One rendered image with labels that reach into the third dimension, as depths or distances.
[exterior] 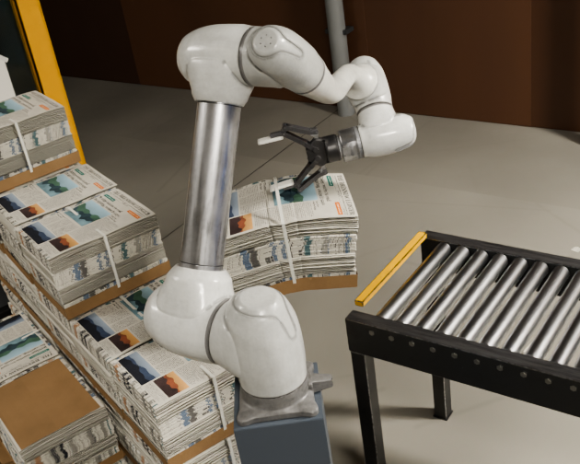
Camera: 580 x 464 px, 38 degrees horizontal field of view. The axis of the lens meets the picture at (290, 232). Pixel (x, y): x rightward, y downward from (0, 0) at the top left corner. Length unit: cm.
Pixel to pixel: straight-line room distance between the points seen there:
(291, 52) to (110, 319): 120
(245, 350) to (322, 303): 221
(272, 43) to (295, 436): 85
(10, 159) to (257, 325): 158
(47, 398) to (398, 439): 129
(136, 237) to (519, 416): 158
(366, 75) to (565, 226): 236
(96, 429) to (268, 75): 137
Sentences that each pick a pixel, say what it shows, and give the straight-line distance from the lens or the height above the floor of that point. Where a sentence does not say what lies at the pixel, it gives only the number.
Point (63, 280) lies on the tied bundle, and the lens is 266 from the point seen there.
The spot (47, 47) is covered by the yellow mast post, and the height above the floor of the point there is 136.
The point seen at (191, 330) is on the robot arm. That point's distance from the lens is 187.
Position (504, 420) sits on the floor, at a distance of 331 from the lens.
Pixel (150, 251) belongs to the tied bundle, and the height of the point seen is 93.
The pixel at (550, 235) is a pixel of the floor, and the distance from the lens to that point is 440.
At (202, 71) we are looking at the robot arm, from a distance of 189.
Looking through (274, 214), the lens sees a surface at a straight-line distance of 228.
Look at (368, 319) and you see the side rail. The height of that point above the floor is 80.
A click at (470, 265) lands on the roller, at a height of 80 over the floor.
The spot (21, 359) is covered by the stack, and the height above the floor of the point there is 60.
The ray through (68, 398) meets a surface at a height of 60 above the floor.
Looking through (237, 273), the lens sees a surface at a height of 105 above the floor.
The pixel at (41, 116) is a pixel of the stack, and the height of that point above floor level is 128.
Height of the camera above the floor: 226
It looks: 29 degrees down
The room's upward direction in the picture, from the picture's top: 9 degrees counter-clockwise
